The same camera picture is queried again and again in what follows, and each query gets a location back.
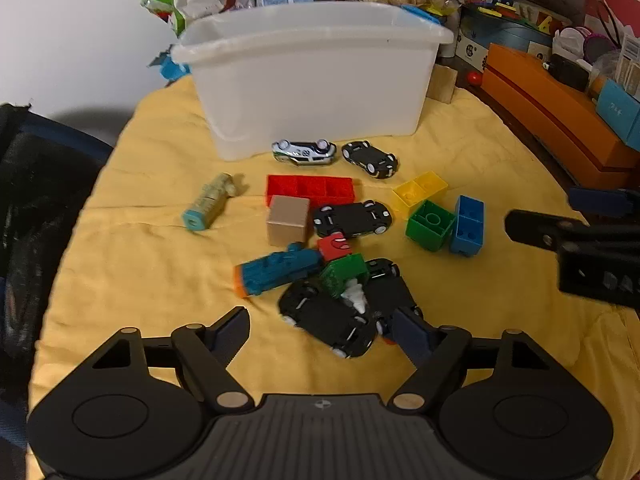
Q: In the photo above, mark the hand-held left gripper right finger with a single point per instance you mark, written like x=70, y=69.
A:
x=412, y=335

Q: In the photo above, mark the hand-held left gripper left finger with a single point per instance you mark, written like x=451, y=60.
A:
x=232, y=332

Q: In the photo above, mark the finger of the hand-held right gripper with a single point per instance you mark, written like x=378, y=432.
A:
x=535, y=227
x=595, y=201

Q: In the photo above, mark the white ridged cone toy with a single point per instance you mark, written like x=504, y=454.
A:
x=357, y=297

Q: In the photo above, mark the blue building brick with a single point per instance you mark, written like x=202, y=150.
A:
x=467, y=227

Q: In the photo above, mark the blue toy train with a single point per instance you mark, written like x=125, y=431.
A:
x=277, y=270

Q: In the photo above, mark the large black toy car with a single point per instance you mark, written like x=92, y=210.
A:
x=325, y=317

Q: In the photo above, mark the green studded building brick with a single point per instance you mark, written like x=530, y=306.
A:
x=342, y=270

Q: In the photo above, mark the small red building brick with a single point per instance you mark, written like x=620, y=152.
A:
x=334, y=247

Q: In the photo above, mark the yellow building brick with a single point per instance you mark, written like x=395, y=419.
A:
x=422, y=185

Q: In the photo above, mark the tan wooden cube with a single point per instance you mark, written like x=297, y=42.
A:
x=287, y=222

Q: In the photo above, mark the teal cylinder toy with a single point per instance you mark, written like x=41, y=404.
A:
x=207, y=202

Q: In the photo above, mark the long red building brick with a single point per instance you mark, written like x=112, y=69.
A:
x=310, y=187

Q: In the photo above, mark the small black toy car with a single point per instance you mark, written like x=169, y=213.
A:
x=370, y=159

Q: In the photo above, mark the white plastic container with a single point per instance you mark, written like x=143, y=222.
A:
x=310, y=85

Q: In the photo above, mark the teal cardboard box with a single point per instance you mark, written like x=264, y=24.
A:
x=620, y=107

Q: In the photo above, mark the orange box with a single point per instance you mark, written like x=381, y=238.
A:
x=550, y=110

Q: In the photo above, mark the black wallet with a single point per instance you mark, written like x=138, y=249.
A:
x=570, y=71

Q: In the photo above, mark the pink round brush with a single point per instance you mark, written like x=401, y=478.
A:
x=597, y=44

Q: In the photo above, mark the small red ball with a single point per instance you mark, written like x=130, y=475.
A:
x=473, y=78

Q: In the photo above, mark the white crumpled tissue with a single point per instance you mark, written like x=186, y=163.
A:
x=567, y=41

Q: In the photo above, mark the light wooden block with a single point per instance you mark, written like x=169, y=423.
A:
x=442, y=85

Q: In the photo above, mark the yellow cloth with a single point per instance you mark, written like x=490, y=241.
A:
x=150, y=170

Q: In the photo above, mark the dark patterned tin box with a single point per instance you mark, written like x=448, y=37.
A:
x=500, y=40

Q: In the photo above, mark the white toy race car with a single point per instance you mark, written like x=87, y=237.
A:
x=302, y=152

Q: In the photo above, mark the red card box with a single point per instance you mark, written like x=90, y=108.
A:
x=612, y=2

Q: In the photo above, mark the black mesh chair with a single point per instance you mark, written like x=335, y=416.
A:
x=40, y=200

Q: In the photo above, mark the blue plastic lid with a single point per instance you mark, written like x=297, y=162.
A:
x=422, y=12

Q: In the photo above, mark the blue plastic packet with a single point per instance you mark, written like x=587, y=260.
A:
x=170, y=66

